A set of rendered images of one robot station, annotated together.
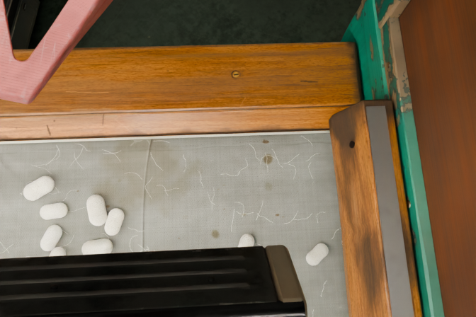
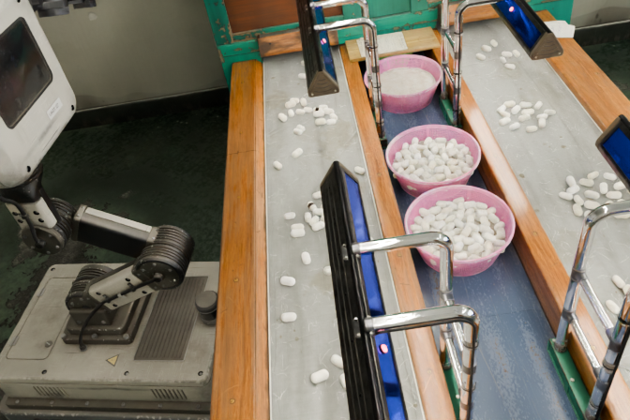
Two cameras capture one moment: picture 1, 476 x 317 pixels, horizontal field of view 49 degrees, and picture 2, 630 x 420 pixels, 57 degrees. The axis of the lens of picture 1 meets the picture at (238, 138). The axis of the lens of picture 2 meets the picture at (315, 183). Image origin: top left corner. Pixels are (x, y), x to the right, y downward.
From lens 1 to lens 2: 1.86 m
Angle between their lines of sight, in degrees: 47
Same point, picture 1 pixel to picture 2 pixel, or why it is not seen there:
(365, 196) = (285, 37)
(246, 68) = (240, 81)
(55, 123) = (258, 116)
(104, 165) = (274, 109)
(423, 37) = (242, 18)
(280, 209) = (290, 73)
